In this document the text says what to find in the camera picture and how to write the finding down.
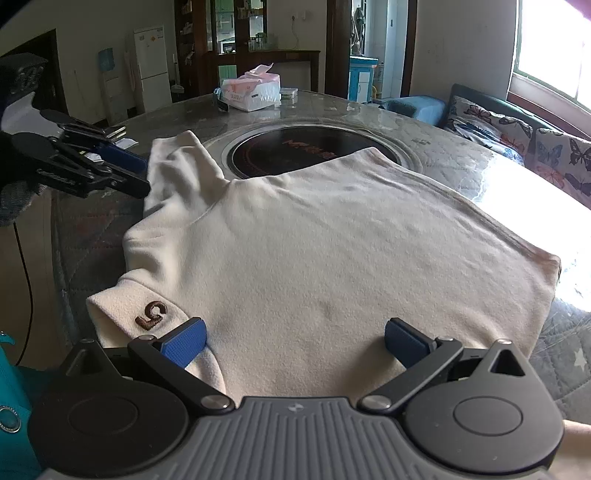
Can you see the butterfly print cushion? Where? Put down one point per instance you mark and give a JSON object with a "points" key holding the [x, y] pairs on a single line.
{"points": [[480, 145], [494, 115], [563, 161]]}

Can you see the cream sweater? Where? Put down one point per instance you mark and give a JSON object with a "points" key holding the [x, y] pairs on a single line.
{"points": [[323, 258]]}

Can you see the dark wooden cabinet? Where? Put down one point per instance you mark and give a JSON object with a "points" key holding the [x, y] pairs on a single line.
{"points": [[203, 46]]}

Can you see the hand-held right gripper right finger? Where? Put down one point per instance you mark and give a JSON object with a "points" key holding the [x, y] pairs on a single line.
{"points": [[401, 344]]}

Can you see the person's teal clothing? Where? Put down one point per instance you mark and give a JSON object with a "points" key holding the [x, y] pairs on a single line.
{"points": [[14, 406]]}

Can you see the white refrigerator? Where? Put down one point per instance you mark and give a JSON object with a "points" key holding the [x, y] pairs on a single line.
{"points": [[152, 69]]}

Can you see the window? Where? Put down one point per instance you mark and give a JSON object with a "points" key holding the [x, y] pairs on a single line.
{"points": [[554, 46]]}

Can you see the water dispenser with blue bottle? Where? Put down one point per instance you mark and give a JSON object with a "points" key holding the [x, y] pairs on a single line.
{"points": [[113, 92]]}

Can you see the small white box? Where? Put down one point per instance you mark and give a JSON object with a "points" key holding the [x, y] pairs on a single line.
{"points": [[288, 93]]}

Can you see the blue sofa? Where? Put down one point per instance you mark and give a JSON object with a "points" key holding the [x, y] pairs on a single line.
{"points": [[415, 108]]}

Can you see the pink white tissue pack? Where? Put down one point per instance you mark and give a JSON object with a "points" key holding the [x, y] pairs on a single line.
{"points": [[254, 90]]}

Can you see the white wall socket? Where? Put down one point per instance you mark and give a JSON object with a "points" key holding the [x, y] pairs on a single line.
{"points": [[298, 17]]}

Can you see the light blue cabinet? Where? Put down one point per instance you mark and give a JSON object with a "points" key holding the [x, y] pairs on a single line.
{"points": [[362, 78]]}

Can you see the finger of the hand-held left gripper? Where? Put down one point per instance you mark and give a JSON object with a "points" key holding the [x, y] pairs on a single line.
{"points": [[115, 182], [122, 157]]}

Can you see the round black induction cooker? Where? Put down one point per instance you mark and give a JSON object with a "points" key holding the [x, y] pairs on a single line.
{"points": [[295, 147]]}

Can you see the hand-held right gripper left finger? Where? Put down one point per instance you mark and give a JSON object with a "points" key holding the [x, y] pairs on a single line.
{"points": [[187, 344]]}

